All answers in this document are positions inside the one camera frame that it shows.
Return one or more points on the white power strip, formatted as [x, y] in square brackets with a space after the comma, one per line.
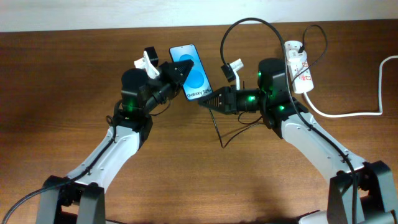
[299, 72]

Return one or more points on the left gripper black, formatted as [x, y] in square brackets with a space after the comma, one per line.
[178, 79]

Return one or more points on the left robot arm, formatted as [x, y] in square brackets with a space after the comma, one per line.
[80, 196]

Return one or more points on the blue Galaxy smartphone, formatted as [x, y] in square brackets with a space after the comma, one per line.
[197, 84]

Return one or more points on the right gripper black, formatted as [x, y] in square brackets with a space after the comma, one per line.
[229, 99]

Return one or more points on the white charger plug adapter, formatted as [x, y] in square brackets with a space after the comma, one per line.
[294, 56]

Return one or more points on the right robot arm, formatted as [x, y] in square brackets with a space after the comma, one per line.
[359, 191]

